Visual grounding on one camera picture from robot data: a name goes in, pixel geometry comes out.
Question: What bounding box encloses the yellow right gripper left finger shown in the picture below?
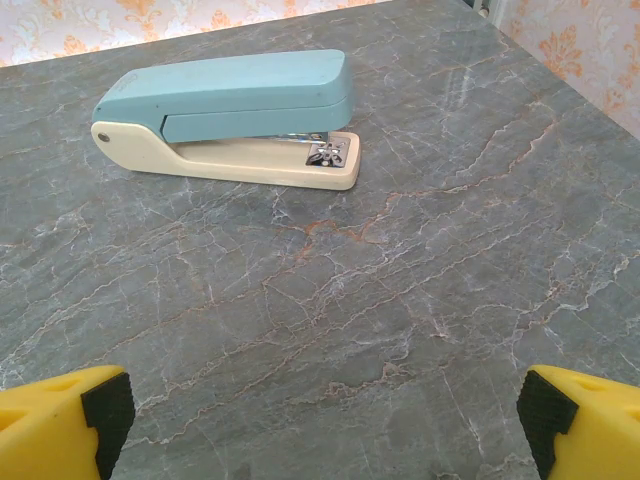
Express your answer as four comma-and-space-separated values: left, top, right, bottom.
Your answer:
0, 364, 137, 480

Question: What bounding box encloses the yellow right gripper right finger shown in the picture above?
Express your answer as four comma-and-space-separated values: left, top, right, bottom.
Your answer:
516, 364, 640, 480

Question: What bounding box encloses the blue and cream stapler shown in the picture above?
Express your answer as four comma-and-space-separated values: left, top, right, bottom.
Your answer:
89, 48, 362, 192

